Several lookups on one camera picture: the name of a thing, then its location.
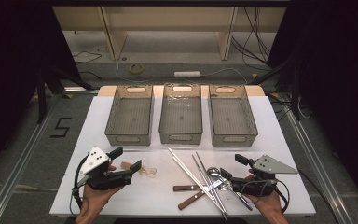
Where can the yellow tape roll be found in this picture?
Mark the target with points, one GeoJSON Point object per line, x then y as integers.
{"type": "Point", "coordinates": [130, 69]}

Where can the white power strip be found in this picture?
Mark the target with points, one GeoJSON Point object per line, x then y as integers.
{"type": "Point", "coordinates": [187, 74]}

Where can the thick white chopstick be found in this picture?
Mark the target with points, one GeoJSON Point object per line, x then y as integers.
{"type": "Point", "coordinates": [186, 172]}

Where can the person's left hand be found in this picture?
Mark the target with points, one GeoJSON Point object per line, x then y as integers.
{"type": "Point", "coordinates": [94, 202]}

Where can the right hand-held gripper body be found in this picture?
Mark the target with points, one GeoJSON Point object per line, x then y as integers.
{"type": "Point", "coordinates": [270, 166]}

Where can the black metal stand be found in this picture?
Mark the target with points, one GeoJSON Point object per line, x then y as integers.
{"type": "Point", "coordinates": [295, 93]}
{"type": "Point", "coordinates": [41, 93]}

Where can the metal spoon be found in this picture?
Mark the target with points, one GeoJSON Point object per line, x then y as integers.
{"type": "Point", "coordinates": [213, 171]}

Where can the metal floor rail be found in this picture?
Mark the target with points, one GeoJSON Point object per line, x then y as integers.
{"type": "Point", "coordinates": [21, 168]}
{"type": "Point", "coordinates": [317, 168]}

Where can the person's right hand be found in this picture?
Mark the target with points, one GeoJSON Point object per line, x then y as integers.
{"type": "Point", "coordinates": [268, 205]}

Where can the black curtain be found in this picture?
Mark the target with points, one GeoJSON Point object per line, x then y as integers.
{"type": "Point", "coordinates": [9, 77]}
{"type": "Point", "coordinates": [338, 77]}

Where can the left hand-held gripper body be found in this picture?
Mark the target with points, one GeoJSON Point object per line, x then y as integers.
{"type": "Point", "coordinates": [94, 161]}

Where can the metal chopsticks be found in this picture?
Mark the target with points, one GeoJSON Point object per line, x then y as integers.
{"type": "Point", "coordinates": [180, 161]}

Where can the clear amber plastic spoon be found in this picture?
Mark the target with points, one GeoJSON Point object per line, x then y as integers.
{"type": "Point", "coordinates": [150, 171]}

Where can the light wooden shelf unit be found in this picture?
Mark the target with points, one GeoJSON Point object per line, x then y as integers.
{"type": "Point", "coordinates": [115, 40]}

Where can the smoky transparent plastic bin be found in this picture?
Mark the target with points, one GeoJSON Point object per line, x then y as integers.
{"type": "Point", "coordinates": [195, 105]}
{"type": "Point", "coordinates": [130, 118]}
{"type": "Point", "coordinates": [230, 105]}

